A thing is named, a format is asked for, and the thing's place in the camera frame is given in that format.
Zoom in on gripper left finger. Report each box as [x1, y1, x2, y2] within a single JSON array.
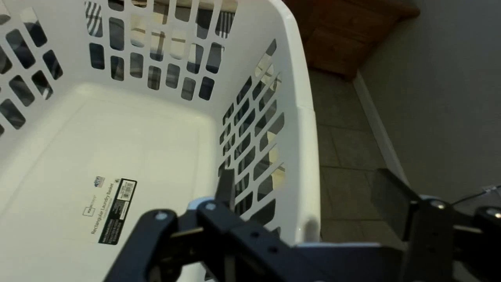
[[103, 168, 315, 282]]

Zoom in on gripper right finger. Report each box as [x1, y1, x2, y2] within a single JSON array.
[[370, 168, 501, 282]]

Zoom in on white plastic laundry basket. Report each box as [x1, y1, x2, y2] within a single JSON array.
[[0, 0, 321, 282]]

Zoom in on plaid cloth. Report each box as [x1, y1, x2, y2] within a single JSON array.
[[84, 0, 286, 192]]

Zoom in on brown wooden furniture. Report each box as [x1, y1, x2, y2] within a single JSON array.
[[283, 0, 421, 81]]

